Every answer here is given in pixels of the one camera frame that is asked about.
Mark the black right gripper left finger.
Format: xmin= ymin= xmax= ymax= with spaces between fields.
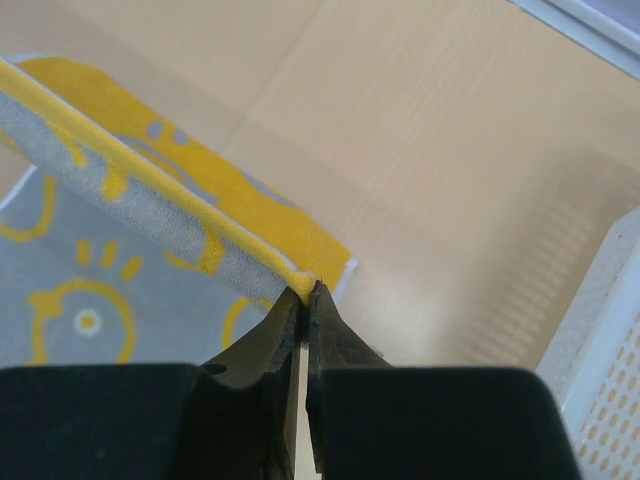
xmin=1 ymin=290 xmax=301 ymax=479

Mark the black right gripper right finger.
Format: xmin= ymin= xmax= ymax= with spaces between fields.
xmin=306 ymin=284 xmax=580 ymax=479

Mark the yellow grey duck towel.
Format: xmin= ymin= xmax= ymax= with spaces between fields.
xmin=1 ymin=55 xmax=356 ymax=367

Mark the white plastic mesh basket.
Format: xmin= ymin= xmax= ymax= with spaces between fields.
xmin=518 ymin=1 xmax=639 ymax=479

